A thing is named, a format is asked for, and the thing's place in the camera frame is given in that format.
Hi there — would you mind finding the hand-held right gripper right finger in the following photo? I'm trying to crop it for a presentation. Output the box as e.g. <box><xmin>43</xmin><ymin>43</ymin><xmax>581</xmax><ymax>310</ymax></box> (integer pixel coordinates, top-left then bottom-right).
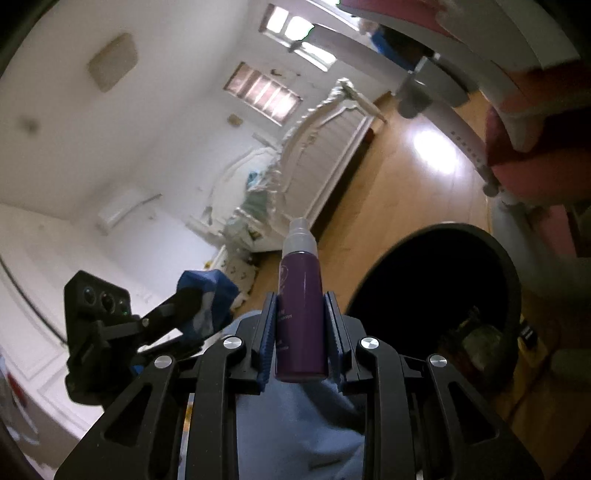
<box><xmin>323</xmin><ymin>291</ymin><xmax>546</xmax><ymax>480</ymax></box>

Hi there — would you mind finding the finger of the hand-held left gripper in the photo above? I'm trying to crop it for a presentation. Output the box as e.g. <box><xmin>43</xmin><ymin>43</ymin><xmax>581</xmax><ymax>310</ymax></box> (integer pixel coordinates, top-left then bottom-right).
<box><xmin>134</xmin><ymin>325</ymin><xmax>206</xmax><ymax>367</ymax></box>
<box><xmin>139</xmin><ymin>284</ymin><xmax>206</xmax><ymax>334</ymax></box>

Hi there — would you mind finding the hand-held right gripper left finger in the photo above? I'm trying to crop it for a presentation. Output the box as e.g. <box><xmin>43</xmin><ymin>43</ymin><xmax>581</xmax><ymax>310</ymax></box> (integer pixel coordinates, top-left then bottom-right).
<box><xmin>53</xmin><ymin>292</ymin><xmax>282</xmax><ymax>480</ymax></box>

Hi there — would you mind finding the blue white wrapper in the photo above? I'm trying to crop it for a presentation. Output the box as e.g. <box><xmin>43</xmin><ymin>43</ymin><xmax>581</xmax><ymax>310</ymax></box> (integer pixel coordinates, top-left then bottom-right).
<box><xmin>177</xmin><ymin>270</ymin><xmax>242</xmax><ymax>340</ymax></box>

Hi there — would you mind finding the purple spray bottle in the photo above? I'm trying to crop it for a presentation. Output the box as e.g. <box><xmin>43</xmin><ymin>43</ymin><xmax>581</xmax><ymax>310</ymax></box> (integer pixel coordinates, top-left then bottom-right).
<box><xmin>274</xmin><ymin>217</ymin><xmax>328</xmax><ymax>383</ymax></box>

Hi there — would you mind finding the black trash bin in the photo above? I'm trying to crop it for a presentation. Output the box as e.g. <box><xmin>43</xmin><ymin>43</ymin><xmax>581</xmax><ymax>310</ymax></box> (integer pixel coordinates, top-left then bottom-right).
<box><xmin>345</xmin><ymin>223</ymin><xmax>523</xmax><ymax>409</ymax></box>

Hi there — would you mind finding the white built-in wardrobe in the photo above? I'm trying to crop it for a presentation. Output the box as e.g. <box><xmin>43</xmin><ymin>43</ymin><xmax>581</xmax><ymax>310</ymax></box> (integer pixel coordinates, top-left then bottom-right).
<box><xmin>0</xmin><ymin>203</ymin><xmax>139</xmax><ymax>444</ymax></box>

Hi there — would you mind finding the white nightstand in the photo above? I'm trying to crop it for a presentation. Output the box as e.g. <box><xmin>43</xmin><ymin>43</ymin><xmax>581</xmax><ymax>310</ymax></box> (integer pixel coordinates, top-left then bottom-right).
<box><xmin>215</xmin><ymin>244</ymin><xmax>257</xmax><ymax>296</ymax></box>

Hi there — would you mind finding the blue tablecloth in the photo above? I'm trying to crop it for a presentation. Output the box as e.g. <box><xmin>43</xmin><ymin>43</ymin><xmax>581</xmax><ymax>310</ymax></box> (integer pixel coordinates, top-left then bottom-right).
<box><xmin>182</xmin><ymin>310</ymin><xmax>370</xmax><ymax>480</ymax></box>

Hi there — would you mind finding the white air conditioner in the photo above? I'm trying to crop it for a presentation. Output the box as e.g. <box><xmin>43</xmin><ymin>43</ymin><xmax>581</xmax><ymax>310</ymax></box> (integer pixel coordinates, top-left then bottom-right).
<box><xmin>96</xmin><ymin>188</ymin><xmax>162</xmax><ymax>234</ymax></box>

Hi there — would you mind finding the green bedding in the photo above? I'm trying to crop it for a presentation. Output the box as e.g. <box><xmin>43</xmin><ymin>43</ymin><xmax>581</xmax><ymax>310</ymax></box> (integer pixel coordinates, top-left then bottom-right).
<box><xmin>224</xmin><ymin>171</ymin><xmax>284</xmax><ymax>241</ymax></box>

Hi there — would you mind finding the green white packet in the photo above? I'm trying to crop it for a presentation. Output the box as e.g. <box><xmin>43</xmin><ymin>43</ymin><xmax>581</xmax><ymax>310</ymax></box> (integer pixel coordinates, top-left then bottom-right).
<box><xmin>443</xmin><ymin>309</ymin><xmax>506</xmax><ymax>367</ymax></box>

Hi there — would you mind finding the white wooden bed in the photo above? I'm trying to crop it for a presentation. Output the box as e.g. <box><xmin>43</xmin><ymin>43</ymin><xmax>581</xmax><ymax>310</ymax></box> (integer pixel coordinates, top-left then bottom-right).
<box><xmin>203</xmin><ymin>78</ymin><xmax>389</xmax><ymax>252</ymax></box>

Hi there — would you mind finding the window with lowered blind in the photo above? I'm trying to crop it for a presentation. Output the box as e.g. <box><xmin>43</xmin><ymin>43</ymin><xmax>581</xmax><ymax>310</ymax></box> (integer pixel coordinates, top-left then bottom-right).
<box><xmin>223</xmin><ymin>62</ymin><xmax>302</xmax><ymax>124</ymax></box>

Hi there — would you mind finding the square ceiling lamp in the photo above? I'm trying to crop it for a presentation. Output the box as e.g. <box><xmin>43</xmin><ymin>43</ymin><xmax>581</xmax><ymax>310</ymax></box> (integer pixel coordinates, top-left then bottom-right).
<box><xmin>87</xmin><ymin>34</ymin><xmax>140</xmax><ymax>94</ymax></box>

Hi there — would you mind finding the bright window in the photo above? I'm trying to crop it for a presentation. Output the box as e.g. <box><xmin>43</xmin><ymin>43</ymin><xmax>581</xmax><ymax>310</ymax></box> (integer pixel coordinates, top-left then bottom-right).
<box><xmin>291</xmin><ymin>39</ymin><xmax>339</xmax><ymax>71</ymax></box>
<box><xmin>259</xmin><ymin>4</ymin><xmax>319</xmax><ymax>41</ymax></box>

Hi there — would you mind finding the white pink adjustable chair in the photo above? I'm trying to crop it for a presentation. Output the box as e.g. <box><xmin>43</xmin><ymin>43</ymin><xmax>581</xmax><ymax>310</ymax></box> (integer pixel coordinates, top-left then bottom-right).
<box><xmin>318</xmin><ymin>0</ymin><xmax>591</xmax><ymax>296</ymax></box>

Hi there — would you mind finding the office chair with clothes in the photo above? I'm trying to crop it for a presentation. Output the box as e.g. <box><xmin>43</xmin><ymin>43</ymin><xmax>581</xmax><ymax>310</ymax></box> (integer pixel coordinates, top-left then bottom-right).
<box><xmin>368</xmin><ymin>18</ymin><xmax>419</xmax><ymax>72</ymax></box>

